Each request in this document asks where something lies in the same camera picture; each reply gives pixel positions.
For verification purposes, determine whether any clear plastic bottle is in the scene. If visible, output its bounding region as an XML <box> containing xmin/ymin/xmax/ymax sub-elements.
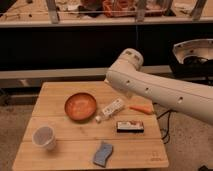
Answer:
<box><xmin>95</xmin><ymin>98</ymin><xmax>125</xmax><ymax>123</ymax></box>

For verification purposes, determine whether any orange ceramic bowl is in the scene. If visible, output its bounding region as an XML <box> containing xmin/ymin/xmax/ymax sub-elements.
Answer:
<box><xmin>64</xmin><ymin>92</ymin><xmax>97</xmax><ymax>121</ymax></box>

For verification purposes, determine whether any black rectangular box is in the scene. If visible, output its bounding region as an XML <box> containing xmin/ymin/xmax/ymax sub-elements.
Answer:
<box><xmin>116</xmin><ymin>121</ymin><xmax>144</xmax><ymax>133</ymax></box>

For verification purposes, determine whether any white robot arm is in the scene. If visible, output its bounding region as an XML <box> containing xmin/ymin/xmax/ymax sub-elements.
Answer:
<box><xmin>106</xmin><ymin>48</ymin><xmax>213</xmax><ymax>125</ymax></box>

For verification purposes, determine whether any orange carrot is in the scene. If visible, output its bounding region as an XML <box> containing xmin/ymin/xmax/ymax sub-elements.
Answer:
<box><xmin>129</xmin><ymin>106</ymin><xmax>154</xmax><ymax>115</ymax></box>

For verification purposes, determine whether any wooden folding table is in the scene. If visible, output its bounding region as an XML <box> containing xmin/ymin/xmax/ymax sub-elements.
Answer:
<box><xmin>13</xmin><ymin>81</ymin><xmax>169</xmax><ymax>171</ymax></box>

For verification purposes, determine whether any blue sponge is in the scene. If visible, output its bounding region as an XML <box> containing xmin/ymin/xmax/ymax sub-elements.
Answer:
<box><xmin>93</xmin><ymin>142</ymin><xmax>113</xmax><ymax>167</ymax></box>

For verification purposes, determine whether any orange crate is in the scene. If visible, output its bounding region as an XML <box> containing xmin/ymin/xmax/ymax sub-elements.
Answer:
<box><xmin>102</xmin><ymin>0</ymin><xmax>135</xmax><ymax>17</ymax></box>

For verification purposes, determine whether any black cable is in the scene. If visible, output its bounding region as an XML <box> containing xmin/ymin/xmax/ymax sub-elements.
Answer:
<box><xmin>155</xmin><ymin>109</ymin><xmax>174</xmax><ymax>145</ymax></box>

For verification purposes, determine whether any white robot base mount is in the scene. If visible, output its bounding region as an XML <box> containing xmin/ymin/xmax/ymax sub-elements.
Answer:
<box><xmin>172</xmin><ymin>39</ymin><xmax>213</xmax><ymax>64</ymax></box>

